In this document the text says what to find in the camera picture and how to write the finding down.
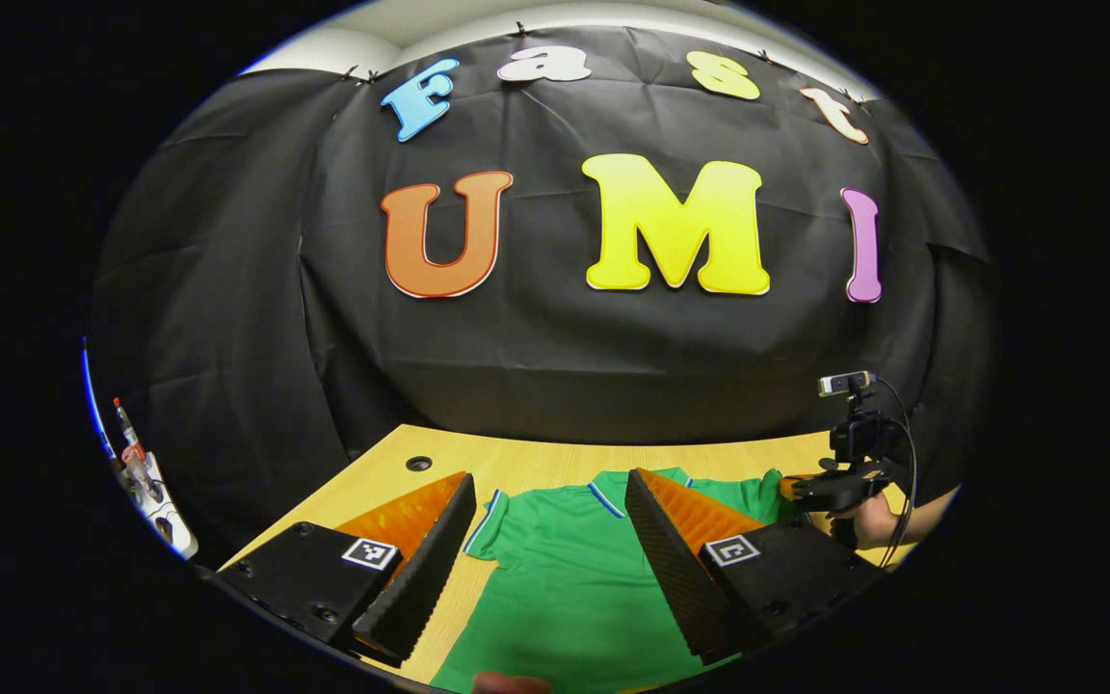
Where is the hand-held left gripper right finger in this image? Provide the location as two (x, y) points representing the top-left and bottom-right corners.
(624, 467), (888, 666)

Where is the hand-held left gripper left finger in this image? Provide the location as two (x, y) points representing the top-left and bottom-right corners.
(216, 470), (479, 668)

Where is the green T-shirt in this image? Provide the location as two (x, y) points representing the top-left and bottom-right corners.
(430, 467), (811, 694)

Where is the black backdrop cloth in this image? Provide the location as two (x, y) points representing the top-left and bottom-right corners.
(88, 24), (999, 570)

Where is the white power strip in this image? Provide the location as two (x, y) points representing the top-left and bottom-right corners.
(117, 448), (199, 562)

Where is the red and white plug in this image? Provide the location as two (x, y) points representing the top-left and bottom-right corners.
(112, 397), (153, 483)

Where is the black camera cable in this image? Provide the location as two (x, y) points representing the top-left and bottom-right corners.
(868, 376), (919, 570)

